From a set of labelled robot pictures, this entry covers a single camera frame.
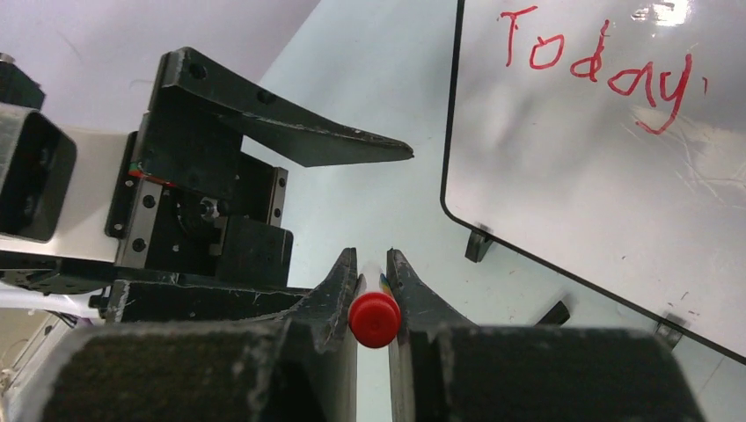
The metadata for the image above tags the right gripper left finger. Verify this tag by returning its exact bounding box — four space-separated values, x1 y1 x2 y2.
17 248 358 421

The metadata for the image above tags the red whiteboard marker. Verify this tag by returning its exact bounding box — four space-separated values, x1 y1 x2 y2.
356 272 392 297

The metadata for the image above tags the white board black frame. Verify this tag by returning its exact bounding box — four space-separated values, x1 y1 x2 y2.
441 1 745 361

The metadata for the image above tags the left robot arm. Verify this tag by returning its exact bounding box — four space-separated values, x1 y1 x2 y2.
1 47 413 320

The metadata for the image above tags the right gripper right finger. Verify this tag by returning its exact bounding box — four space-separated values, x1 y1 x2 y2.
386 249 704 421

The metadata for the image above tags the black whiteboard marker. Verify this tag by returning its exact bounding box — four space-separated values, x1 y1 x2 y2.
535 301 571 326

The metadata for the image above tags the red marker cap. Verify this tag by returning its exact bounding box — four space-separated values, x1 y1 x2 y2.
348 292 402 349

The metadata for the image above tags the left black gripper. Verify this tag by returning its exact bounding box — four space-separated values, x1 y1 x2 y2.
101 47 414 324

